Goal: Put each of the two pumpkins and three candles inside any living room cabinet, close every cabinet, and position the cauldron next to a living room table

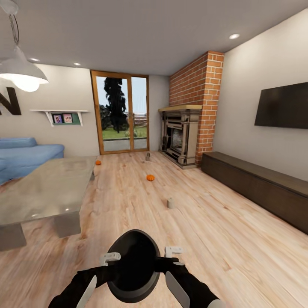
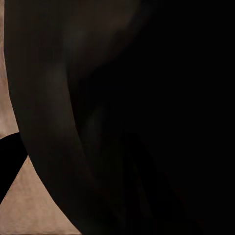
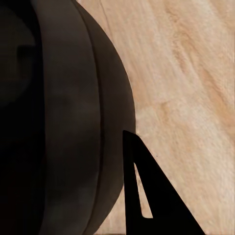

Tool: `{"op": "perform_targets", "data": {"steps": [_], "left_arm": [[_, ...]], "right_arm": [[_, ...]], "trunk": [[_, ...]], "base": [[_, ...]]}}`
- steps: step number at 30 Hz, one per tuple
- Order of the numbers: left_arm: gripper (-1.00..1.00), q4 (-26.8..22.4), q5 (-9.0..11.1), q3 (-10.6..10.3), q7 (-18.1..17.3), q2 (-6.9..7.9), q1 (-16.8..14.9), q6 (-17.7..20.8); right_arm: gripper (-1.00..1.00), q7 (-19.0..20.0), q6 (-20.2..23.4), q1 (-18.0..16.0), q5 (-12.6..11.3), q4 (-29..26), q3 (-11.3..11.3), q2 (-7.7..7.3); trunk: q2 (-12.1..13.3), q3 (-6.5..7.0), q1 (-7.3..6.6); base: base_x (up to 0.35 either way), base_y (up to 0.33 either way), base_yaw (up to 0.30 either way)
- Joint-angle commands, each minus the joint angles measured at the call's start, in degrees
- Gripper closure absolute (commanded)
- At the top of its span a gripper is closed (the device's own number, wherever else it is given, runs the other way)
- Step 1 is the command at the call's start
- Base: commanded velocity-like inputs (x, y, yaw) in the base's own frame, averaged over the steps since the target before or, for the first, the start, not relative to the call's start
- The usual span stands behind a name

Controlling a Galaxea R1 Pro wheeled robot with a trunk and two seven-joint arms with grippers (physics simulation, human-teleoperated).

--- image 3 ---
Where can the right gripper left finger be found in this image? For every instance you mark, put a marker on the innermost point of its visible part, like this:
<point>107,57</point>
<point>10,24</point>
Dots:
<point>19,164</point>

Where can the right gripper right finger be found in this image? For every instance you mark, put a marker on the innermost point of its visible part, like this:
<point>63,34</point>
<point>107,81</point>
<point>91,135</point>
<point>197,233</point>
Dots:
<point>170,215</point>

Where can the cauldron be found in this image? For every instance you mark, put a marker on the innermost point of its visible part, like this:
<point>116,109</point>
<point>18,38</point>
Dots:
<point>61,73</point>

